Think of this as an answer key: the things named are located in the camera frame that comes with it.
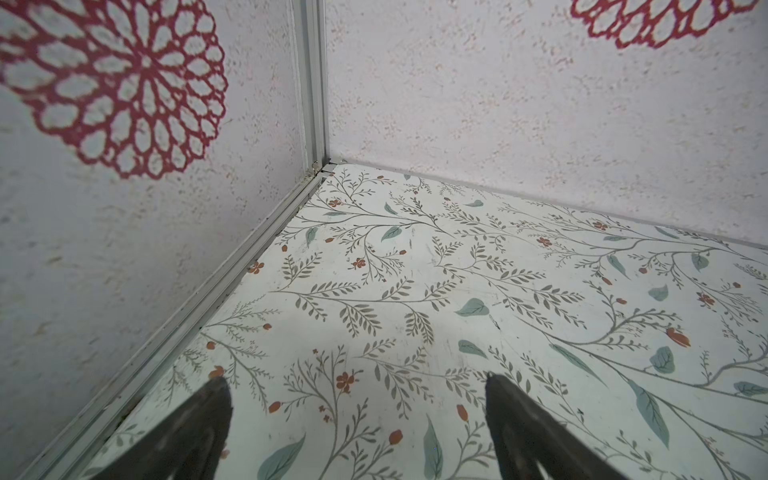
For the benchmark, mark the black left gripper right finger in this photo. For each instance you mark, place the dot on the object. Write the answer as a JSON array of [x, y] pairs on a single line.
[[529, 443]]

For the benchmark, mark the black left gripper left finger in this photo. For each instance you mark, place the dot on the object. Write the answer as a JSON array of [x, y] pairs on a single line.
[[187, 444]]

